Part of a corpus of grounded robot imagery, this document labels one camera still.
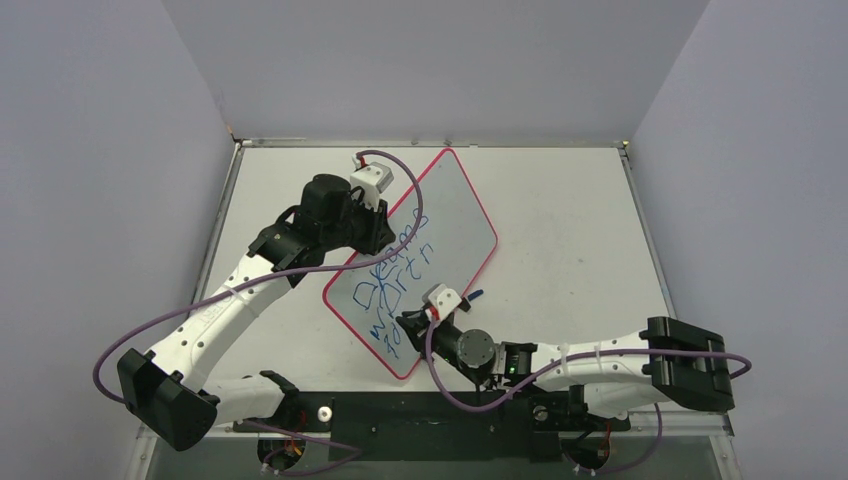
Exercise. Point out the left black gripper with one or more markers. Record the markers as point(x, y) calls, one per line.
point(379, 231)

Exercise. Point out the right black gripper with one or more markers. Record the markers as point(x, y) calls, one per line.
point(425, 326)

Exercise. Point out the blue whiteboard marker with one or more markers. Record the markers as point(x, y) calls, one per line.
point(475, 294)

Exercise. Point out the pink-framed whiteboard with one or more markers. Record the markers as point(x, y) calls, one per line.
point(449, 241)

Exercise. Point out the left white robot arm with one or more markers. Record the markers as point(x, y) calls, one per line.
point(168, 387)

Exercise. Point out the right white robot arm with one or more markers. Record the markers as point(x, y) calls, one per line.
point(666, 361)

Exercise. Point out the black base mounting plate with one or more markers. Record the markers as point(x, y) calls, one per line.
point(433, 444)

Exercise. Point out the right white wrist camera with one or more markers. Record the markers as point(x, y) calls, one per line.
point(440, 301)

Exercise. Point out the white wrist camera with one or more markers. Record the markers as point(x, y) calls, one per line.
point(440, 301)
point(368, 182)

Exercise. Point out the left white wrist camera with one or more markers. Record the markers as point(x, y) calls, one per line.
point(368, 182)

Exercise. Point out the aluminium front rail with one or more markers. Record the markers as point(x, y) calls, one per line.
point(184, 420)

